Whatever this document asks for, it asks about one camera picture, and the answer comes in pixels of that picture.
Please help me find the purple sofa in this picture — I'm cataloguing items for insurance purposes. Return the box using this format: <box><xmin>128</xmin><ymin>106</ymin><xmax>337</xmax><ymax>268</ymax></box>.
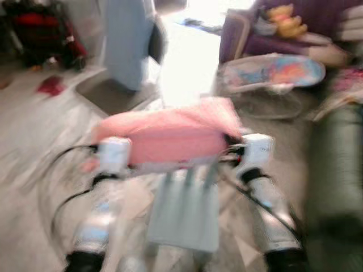
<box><xmin>220</xmin><ymin>0</ymin><xmax>363</xmax><ymax>66</ymax></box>

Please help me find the grey-green robot torso plate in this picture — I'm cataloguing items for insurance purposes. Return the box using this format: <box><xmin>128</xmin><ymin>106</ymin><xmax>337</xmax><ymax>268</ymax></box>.
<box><xmin>146</xmin><ymin>167</ymin><xmax>221</xmax><ymax>253</ymax></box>

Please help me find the colourful print baby bouncer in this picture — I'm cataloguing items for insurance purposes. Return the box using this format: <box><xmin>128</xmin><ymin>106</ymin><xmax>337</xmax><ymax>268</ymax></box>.
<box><xmin>217</xmin><ymin>53</ymin><xmax>327</xmax><ymax>96</ymax></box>

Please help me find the dark green cylinder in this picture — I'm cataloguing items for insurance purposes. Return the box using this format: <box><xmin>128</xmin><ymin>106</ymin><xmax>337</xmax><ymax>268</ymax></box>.
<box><xmin>305</xmin><ymin>104</ymin><xmax>363</xmax><ymax>272</ymax></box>

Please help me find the grey floor mat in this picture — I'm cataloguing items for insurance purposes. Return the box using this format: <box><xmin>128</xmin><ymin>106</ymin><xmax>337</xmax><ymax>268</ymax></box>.
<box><xmin>75</xmin><ymin>68</ymin><xmax>164</xmax><ymax>116</ymax></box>

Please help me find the pink patterned fabric item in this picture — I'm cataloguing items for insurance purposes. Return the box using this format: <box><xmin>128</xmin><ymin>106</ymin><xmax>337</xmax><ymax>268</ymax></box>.
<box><xmin>332</xmin><ymin>65</ymin><xmax>363</xmax><ymax>96</ymax></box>

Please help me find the yellow plush bear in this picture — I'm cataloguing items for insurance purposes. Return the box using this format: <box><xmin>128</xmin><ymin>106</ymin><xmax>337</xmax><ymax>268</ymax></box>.
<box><xmin>265</xmin><ymin>4</ymin><xmax>308</xmax><ymax>40</ymax></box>

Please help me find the light blue upright appliance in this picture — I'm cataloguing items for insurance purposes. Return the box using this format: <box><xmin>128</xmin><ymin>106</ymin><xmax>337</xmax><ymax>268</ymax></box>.
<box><xmin>104</xmin><ymin>0</ymin><xmax>167</xmax><ymax>92</ymax></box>

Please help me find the red cloth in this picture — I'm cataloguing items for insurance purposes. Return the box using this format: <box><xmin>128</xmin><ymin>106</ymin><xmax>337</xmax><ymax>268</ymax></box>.
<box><xmin>36</xmin><ymin>76</ymin><xmax>66</xmax><ymax>97</ymax></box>

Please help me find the red and black stroller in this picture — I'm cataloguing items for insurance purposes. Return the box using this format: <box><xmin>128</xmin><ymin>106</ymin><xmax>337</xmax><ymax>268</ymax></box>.
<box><xmin>0</xmin><ymin>0</ymin><xmax>88</xmax><ymax>71</ymax></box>

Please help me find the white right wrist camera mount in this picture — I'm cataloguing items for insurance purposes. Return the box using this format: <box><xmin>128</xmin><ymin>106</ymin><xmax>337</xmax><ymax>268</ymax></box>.
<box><xmin>240</xmin><ymin>133</ymin><xmax>276</xmax><ymax>171</ymax></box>

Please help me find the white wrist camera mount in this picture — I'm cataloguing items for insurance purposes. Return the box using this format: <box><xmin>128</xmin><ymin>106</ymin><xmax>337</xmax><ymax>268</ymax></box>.
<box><xmin>240</xmin><ymin>133</ymin><xmax>276</xmax><ymax>171</ymax></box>
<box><xmin>97</xmin><ymin>137</ymin><xmax>133</xmax><ymax>176</ymax></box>

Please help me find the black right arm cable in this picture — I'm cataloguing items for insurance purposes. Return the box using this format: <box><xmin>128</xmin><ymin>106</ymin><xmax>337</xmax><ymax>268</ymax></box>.
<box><xmin>218</xmin><ymin>168</ymin><xmax>302</xmax><ymax>240</ymax></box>

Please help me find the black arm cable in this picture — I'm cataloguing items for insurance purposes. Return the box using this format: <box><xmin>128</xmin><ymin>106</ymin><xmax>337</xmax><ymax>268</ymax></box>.
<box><xmin>36</xmin><ymin>144</ymin><xmax>100</xmax><ymax>241</ymax></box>
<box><xmin>218</xmin><ymin>168</ymin><xmax>302</xmax><ymax>240</ymax></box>

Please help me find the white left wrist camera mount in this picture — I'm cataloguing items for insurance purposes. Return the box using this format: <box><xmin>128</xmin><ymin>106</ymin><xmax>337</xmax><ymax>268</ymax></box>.
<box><xmin>97</xmin><ymin>137</ymin><xmax>133</xmax><ymax>176</ymax></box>

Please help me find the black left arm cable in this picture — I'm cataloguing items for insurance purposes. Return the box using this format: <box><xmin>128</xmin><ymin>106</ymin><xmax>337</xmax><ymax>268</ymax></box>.
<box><xmin>36</xmin><ymin>144</ymin><xmax>100</xmax><ymax>241</ymax></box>

